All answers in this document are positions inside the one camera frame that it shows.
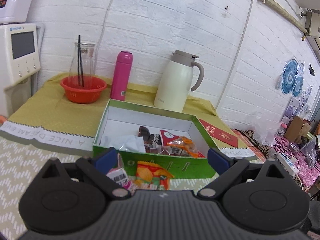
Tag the pink thermos bottle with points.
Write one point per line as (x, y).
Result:
(121, 75)

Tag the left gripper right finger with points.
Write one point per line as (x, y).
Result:
(230, 171)

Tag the green cardboard box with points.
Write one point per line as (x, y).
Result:
(124, 118)

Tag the red white snack bag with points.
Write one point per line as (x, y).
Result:
(167, 137)

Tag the black stirring stick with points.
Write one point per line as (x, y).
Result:
(79, 61)

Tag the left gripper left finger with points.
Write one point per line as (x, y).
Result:
(95, 170)

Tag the blue patterned wall fans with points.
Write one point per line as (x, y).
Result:
(291, 78)

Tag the dark brown snack pouch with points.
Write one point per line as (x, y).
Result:
(152, 142)

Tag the orange snack bag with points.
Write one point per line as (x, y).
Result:
(183, 146)

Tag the beige chevron table mat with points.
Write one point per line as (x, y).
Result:
(20, 163)

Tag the white power strip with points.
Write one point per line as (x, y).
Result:
(287, 163)

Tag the brown cardboard box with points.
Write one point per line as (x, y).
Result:
(297, 128)

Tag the red plastic basket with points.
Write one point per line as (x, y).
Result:
(90, 93)

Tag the white screen appliance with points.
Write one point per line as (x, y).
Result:
(19, 62)

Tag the cream thermos jug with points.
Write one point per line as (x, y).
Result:
(182, 75)

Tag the white foil snack packet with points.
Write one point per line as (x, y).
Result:
(127, 143)

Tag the pink label snack bag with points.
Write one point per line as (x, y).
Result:
(119, 175)

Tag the red envelope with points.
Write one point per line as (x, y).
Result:
(220, 135)

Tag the glass carafe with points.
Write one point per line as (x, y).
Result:
(87, 53)

